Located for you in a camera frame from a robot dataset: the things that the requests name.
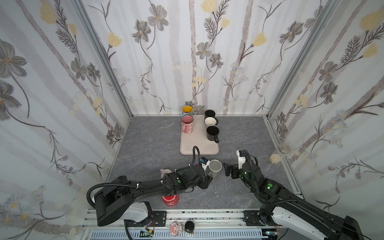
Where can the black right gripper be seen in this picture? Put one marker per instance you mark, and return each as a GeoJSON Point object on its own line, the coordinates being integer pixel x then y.
{"type": "Point", "coordinates": [235, 172]}

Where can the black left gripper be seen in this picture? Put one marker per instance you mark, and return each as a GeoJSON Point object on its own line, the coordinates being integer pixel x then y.
{"type": "Point", "coordinates": [206, 182]}

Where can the grey mug white rim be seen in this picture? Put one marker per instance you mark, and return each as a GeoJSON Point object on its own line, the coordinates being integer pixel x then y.
{"type": "Point", "coordinates": [214, 169]}

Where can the pale pink mug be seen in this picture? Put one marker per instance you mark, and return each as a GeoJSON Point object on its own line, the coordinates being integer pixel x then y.
{"type": "Point", "coordinates": [164, 172]}

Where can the black and white mug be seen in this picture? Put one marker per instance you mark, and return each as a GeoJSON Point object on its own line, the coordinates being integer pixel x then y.
{"type": "Point", "coordinates": [213, 134]}

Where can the grey mug white inside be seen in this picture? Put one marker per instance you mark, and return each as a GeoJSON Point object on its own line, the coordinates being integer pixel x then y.
{"type": "Point", "coordinates": [210, 122]}

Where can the pink glass mug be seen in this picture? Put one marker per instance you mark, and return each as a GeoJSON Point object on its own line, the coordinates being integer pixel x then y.
{"type": "Point", "coordinates": [187, 124]}

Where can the blue mug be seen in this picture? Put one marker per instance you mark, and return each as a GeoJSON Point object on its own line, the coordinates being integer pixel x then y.
{"type": "Point", "coordinates": [187, 111]}

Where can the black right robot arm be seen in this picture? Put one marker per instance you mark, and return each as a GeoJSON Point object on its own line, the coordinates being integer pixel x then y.
{"type": "Point", "coordinates": [282, 207]}

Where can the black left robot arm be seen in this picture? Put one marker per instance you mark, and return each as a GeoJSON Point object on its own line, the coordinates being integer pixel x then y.
{"type": "Point", "coordinates": [112, 200]}

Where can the red mug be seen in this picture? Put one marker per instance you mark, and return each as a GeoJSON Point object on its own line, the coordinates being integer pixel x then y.
{"type": "Point", "coordinates": [171, 201]}

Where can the beige rectangular tray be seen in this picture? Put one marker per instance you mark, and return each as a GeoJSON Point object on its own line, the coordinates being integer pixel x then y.
{"type": "Point", "coordinates": [198, 137]}

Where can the beige round sponge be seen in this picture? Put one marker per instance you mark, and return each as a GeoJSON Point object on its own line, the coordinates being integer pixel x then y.
{"type": "Point", "coordinates": [275, 159]}

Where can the black round knob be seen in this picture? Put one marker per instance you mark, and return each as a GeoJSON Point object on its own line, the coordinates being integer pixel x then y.
{"type": "Point", "coordinates": [189, 227]}

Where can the pink figurine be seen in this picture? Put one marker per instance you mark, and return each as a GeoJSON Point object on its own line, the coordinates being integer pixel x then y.
{"type": "Point", "coordinates": [175, 229]}

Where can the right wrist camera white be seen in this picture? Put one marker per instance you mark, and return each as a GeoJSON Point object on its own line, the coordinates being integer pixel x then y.
{"type": "Point", "coordinates": [241, 158]}

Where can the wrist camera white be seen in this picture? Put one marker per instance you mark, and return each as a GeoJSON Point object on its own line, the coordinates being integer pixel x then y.
{"type": "Point", "coordinates": [204, 162]}
{"type": "Point", "coordinates": [241, 158]}

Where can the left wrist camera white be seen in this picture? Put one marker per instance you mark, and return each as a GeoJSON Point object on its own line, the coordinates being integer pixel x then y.
{"type": "Point", "coordinates": [204, 162]}

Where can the aluminium rail frame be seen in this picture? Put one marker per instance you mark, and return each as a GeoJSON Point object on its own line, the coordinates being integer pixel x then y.
{"type": "Point", "coordinates": [222, 224]}

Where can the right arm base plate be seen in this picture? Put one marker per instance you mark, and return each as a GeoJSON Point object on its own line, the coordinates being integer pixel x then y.
{"type": "Point", "coordinates": [254, 218]}

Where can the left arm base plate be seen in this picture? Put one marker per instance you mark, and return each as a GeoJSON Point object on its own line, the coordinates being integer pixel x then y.
{"type": "Point", "coordinates": [157, 219]}

